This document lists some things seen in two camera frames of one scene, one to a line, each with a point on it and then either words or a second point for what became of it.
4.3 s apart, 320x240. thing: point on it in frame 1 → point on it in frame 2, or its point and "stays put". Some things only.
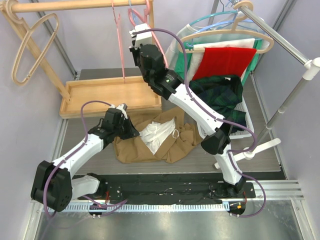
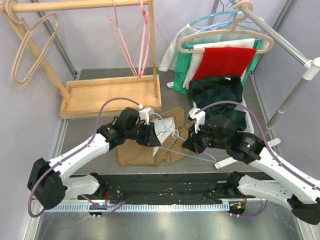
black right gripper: x=134 y=52 → x=192 y=142
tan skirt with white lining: x=167 y=135 stays put
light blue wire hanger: x=135 y=15 → x=165 y=128
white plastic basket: x=246 y=132 stays put
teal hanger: x=223 y=12 stays put
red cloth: x=224 y=61 stays put
